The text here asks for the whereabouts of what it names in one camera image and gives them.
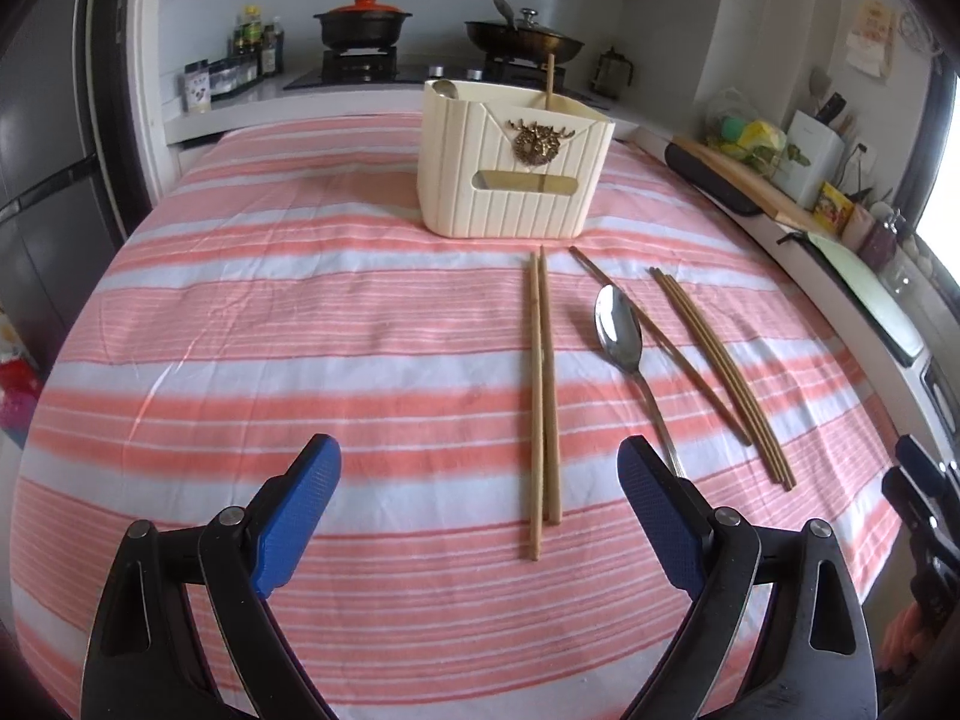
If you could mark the cream ribbed utensil holder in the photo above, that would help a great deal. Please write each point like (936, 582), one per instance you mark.
(487, 157)

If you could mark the wooden cutting board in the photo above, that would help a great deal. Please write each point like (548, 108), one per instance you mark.
(757, 191)

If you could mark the grey refrigerator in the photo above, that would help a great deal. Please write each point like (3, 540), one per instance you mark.
(45, 127)

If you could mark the dark wooden chopstick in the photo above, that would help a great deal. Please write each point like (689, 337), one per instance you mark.
(724, 360)
(712, 367)
(660, 341)

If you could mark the rack of spice jars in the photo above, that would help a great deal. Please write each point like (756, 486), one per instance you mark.
(214, 82)

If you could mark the plastic bag with sponges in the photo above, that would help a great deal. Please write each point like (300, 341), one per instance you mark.
(750, 135)

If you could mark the wall calendar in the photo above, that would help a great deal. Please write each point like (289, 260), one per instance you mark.
(871, 30)

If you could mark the black pot with orange lid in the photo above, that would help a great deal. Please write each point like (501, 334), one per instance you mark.
(364, 19)

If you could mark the white knife block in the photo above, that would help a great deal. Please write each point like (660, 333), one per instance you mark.
(806, 161)

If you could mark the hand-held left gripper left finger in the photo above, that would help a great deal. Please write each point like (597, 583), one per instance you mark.
(296, 517)

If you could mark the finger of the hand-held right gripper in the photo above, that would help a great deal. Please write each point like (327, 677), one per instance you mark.
(913, 456)
(904, 493)

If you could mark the light green cutting board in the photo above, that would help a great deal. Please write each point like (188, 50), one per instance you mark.
(870, 292)

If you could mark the yellow snack packet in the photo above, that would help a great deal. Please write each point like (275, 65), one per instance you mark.
(834, 208)

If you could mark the red packet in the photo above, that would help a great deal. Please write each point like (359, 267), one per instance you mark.
(16, 390)

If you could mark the black padded mat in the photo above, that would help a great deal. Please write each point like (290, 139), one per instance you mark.
(712, 180)

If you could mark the black wok with glass lid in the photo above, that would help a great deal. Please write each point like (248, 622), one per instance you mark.
(525, 34)

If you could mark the pink striped tablecloth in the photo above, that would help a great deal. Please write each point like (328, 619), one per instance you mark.
(300, 330)

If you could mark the group of sauce bottles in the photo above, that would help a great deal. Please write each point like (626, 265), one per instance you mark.
(259, 37)

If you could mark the glass press jar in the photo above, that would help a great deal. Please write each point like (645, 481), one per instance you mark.
(615, 73)

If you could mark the black gas stove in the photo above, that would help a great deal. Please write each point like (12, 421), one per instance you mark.
(360, 69)

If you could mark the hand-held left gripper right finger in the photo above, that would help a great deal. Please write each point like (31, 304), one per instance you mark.
(664, 517)

